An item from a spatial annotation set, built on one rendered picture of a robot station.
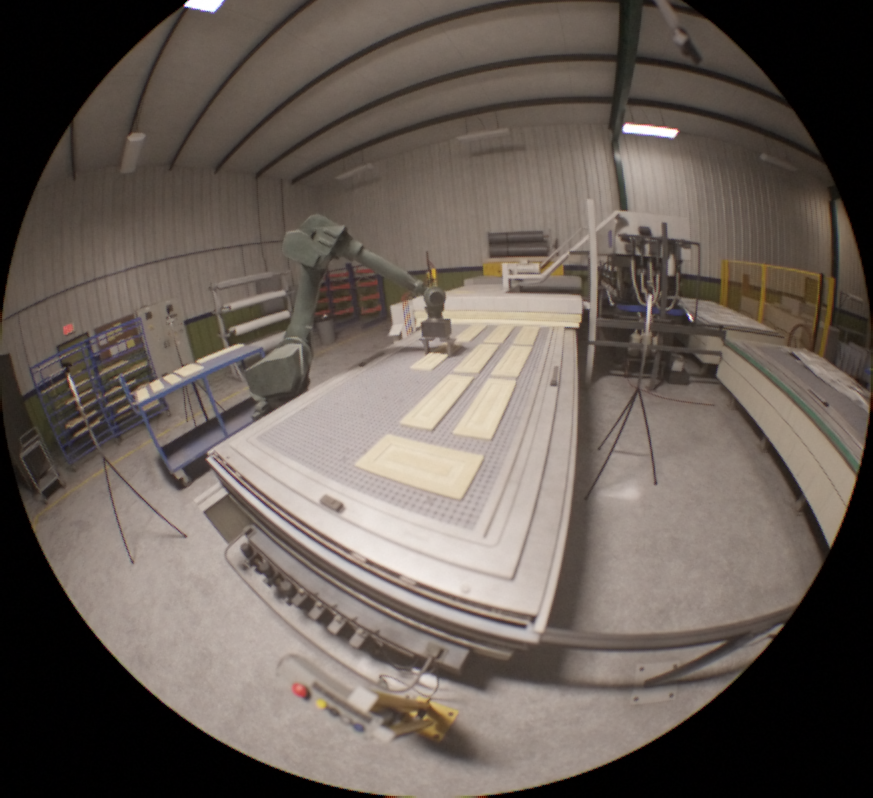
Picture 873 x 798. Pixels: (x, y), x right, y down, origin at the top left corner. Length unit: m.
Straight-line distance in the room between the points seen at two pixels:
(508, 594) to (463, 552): 0.20
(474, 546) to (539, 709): 1.08
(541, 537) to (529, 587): 0.19
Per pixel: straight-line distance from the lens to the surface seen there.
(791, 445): 3.21
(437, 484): 1.11
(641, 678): 1.86
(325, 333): 7.26
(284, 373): 2.22
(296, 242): 2.14
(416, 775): 1.74
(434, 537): 0.97
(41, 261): 9.02
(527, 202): 7.84
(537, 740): 1.71
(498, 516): 1.01
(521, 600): 0.89
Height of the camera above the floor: 1.67
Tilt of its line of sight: 20 degrees down
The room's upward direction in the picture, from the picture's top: 6 degrees counter-clockwise
